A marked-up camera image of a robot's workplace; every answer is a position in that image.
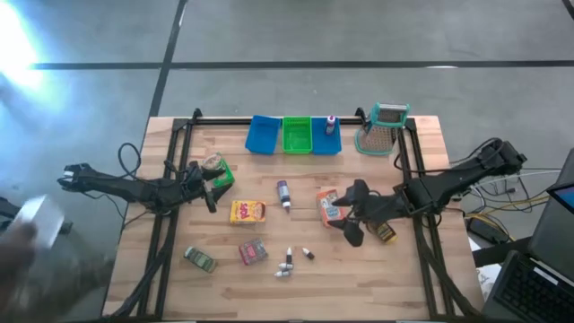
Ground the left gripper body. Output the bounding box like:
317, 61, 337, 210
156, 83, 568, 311
178, 160, 219, 214

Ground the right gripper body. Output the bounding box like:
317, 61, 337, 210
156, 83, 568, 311
352, 179, 398, 223

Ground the green Apple Jacks box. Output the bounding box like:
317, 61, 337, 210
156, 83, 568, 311
201, 151, 237, 188

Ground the orange cereal box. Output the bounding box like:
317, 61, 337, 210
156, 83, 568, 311
316, 187, 349, 228

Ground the black seasoning can yellow lid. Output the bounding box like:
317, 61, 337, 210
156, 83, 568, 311
367, 219, 399, 246

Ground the yellow Corn Pops box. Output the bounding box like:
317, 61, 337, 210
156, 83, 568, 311
229, 199, 267, 225

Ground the purple icing bottle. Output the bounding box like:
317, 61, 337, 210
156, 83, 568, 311
276, 179, 292, 214

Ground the blue plastic basket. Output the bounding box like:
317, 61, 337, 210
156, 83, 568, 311
310, 116, 343, 157
244, 114, 283, 156

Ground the red patterned carton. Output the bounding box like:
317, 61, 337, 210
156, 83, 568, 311
238, 237, 269, 266

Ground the green flat tin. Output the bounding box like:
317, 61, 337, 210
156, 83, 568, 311
182, 245, 218, 274

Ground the green plastic basket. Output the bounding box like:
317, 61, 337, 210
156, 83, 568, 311
281, 116, 314, 155

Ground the black power adapter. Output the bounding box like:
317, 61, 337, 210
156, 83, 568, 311
465, 217, 499, 246

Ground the white paper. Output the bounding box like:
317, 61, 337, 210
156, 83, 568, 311
474, 263, 506, 301

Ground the grey box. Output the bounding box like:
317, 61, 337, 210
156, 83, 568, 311
11, 194, 66, 250

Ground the black keyboard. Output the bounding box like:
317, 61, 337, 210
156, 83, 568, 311
482, 196, 574, 323

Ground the person's hand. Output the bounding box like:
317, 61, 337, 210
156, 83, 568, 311
0, 222, 39, 288

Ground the laptop with blue screen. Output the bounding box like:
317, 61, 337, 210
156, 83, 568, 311
546, 147, 574, 215

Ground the black table frame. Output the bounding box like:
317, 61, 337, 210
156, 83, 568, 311
105, 107, 483, 322

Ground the metal box grater teal handle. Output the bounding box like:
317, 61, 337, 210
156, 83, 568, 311
353, 101, 412, 157

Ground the yellow cable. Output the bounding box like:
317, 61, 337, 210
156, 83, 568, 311
465, 195, 552, 222

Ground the white cable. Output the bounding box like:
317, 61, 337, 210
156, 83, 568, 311
470, 168, 562, 189

